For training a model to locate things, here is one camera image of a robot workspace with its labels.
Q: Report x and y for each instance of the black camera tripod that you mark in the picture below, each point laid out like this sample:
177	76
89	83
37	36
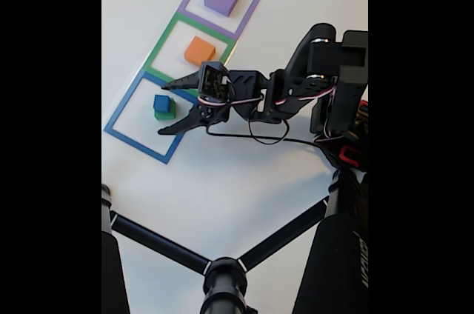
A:
333	254

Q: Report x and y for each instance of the orange square block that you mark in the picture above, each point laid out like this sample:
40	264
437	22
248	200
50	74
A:
199	51

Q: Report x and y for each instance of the small blue cube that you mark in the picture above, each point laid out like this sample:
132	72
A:
161	103

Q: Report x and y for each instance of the purple square frame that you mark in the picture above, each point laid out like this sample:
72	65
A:
244	14

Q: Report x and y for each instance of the green square frame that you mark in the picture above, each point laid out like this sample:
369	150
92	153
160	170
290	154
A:
159	47

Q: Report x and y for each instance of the green square block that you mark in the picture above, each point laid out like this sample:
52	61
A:
168	112

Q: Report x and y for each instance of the blue square frame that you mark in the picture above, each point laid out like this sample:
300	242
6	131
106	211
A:
122	117

